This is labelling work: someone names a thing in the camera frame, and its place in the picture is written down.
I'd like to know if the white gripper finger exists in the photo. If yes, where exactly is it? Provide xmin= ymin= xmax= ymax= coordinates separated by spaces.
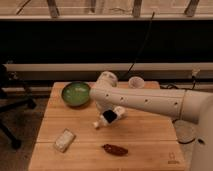
xmin=93 ymin=121 xmax=103 ymax=130

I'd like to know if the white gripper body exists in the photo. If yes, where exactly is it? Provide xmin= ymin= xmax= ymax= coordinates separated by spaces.
xmin=100 ymin=106 xmax=126 ymax=125

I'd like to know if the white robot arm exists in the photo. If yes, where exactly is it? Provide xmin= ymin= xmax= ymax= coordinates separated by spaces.
xmin=90 ymin=71 xmax=213 ymax=171

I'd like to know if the clear plastic cup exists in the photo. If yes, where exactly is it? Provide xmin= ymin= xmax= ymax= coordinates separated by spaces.
xmin=128 ymin=76 xmax=145 ymax=89

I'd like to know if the red-brown chili pepper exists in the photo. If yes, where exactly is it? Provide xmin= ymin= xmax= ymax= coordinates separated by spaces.
xmin=102 ymin=144 xmax=128 ymax=156

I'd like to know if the green bowl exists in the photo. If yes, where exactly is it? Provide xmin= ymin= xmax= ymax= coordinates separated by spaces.
xmin=61 ymin=82 xmax=90 ymax=107

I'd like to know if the wooden table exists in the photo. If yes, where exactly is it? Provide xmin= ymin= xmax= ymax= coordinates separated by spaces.
xmin=28 ymin=82 xmax=185 ymax=171

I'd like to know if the black office chair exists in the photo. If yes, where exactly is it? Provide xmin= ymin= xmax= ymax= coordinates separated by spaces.
xmin=0 ymin=64 xmax=36 ymax=150

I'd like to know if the black cable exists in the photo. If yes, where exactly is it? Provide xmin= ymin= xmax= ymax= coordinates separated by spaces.
xmin=120 ymin=11 xmax=156 ymax=81

